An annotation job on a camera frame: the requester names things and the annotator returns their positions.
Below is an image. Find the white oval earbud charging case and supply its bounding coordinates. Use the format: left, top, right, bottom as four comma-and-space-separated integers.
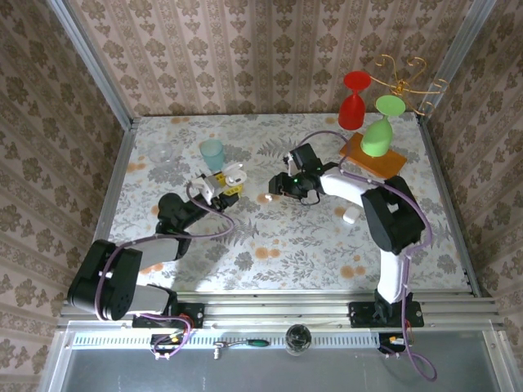
223, 161, 249, 185

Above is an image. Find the teal translucent cup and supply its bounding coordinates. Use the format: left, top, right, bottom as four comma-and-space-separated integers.
199, 139, 226, 172

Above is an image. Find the gold glass rack wooden base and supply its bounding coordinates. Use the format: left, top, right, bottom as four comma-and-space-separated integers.
338, 55, 450, 180

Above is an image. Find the floral patterned table cover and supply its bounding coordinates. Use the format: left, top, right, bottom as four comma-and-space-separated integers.
97, 113, 471, 293

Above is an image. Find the green plastic wine glass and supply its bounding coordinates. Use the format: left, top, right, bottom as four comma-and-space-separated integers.
360, 94, 407, 158

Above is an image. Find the red plastic wine glass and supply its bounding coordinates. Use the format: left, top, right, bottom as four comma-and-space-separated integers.
337, 70, 373, 131

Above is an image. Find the black power connector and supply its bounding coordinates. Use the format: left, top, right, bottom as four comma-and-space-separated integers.
150, 332, 193, 363
378, 332, 413, 359

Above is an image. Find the grey metal panel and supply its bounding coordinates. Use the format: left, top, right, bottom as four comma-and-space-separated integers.
38, 322, 514, 392

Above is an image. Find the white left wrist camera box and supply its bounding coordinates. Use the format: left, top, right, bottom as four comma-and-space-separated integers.
191, 173, 224, 205

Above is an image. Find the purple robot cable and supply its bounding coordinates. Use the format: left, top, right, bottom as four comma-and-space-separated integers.
297, 130, 433, 383
94, 181, 236, 360

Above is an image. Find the aluminium side rail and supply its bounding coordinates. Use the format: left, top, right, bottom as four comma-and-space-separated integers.
75, 120, 138, 299
416, 116, 491, 298

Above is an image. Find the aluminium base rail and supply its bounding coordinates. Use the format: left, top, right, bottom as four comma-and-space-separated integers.
56, 290, 506, 330

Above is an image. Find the green handled screwdriver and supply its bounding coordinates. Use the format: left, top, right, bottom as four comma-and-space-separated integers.
220, 338, 270, 350

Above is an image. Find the white slotted cable duct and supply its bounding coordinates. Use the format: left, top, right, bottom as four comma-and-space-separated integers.
69, 331, 408, 349

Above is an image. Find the aluminium frame post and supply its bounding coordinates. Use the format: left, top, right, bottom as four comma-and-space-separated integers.
45, 0, 138, 131
415, 0, 498, 123

